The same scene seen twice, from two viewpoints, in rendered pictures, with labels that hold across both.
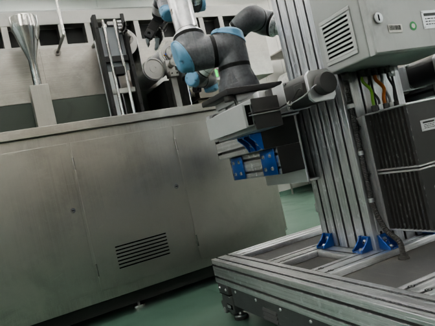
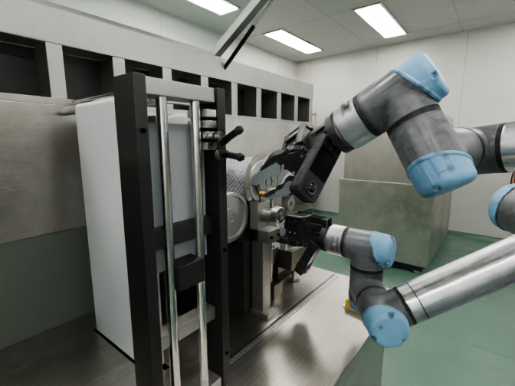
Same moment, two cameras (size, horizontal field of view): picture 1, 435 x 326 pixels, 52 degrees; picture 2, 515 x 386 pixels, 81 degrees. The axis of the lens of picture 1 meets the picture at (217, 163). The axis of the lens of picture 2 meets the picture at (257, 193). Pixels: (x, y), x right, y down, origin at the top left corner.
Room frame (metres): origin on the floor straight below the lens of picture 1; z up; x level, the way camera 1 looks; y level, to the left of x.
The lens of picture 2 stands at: (1.78, 0.47, 1.36)
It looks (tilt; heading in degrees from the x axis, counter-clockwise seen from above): 10 degrees down; 335
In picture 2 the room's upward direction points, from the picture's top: straight up
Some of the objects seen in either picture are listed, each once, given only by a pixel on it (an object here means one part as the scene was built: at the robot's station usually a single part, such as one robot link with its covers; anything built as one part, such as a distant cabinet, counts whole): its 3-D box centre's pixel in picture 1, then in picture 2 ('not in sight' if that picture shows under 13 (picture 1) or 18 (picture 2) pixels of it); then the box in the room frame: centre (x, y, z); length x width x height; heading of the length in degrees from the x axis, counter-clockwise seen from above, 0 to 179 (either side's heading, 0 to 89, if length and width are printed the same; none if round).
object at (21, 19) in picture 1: (24, 24); not in sight; (2.28, 0.81, 1.50); 0.14 x 0.14 x 0.06
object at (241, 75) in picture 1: (237, 78); not in sight; (1.61, -0.14, 0.87); 0.15 x 0.15 x 0.10
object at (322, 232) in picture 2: not in sight; (308, 231); (2.43, 0.02, 1.12); 0.12 x 0.08 x 0.09; 27
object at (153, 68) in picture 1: (147, 74); (197, 210); (2.57, 0.28, 1.18); 0.26 x 0.12 x 0.12; 27
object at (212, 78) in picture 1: (208, 81); (367, 289); (2.28, -0.04, 1.01); 0.11 x 0.08 x 0.11; 149
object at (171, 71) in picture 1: (175, 86); (265, 259); (2.46, 0.14, 1.05); 0.06 x 0.05 x 0.31; 27
